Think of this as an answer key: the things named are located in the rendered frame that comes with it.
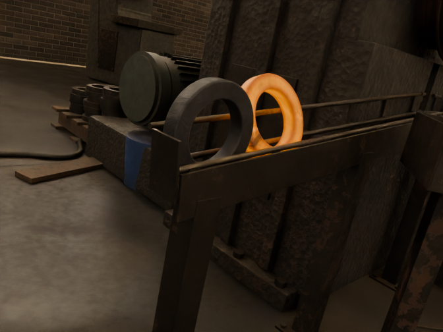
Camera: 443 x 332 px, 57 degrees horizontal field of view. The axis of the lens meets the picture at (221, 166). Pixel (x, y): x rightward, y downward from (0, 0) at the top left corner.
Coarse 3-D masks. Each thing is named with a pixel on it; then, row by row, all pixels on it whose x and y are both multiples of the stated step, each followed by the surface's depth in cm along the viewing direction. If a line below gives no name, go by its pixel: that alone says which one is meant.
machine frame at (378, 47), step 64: (256, 0) 140; (320, 0) 122; (384, 0) 117; (256, 64) 142; (320, 64) 121; (384, 64) 118; (192, 128) 168; (320, 128) 125; (320, 192) 126; (384, 192) 152; (256, 256) 147; (384, 256) 177
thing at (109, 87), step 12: (96, 84) 274; (72, 96) 279; (84, 96) 278; (96, 96) 261; (108, 96) 243; (60, 108) 289; (72, 108) 283; (84, 108) 266; (96, 108) 263; (108, 108) 246; (120, 108) 247; (60, 120) 295; (72, 120) 267; (84, 120) 267; (72, 132) 280; (84, 132) 265
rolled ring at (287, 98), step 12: (252, 84) 80; (264, 84) 82; (276, 84) 85; (288, 84) 87; (252, 96) 80; (276, 96) 88; (288, 96) 87; (252, 108) 80; (288, 108) 89; (300, 108) 90; (288, 120) 89; (300, 120) 89; (252, 132) 79; (288, 132) 89; (300, 132) 89; (252, 144) 79; (264, 144) 81; (276, 144) 88
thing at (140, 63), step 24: (144, 72) 203; (168, 72) 202; (192, 72) 215; (120, 96) 221; (144, 96) 205; (168, 96) 202; (96, 120) 234; (120, 120) 242; (144, 120) 209; (96, 144) 234; (120, 144) 216; (120, 168) 217; (144, 168) 200; (144, 192) 202
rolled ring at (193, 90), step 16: (208, 80) 67; (224, 80) 68; (192, 96) 64; (208, 96) 66; (224, 96) 69; (240, 96) 71; (176, 112) 64; (192, 112) 65; (240, 112) 73; (176, 128) 64; (240, 128) 75; (224, 144) 77; (240, 144) 75; (192, 160) 69; (240, 160) 77
